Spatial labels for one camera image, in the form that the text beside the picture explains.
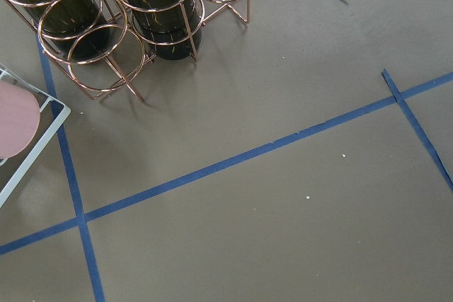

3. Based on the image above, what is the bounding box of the pink cup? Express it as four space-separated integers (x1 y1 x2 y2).
1 81 40 159

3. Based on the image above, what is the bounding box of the copper wire bottle rack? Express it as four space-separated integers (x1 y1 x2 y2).
4 0 250 99

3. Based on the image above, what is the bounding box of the dark green wine bottle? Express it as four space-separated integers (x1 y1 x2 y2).
126 0 202 60

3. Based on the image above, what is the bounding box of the white wire rack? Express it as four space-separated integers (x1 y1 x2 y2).
1 66 71 204

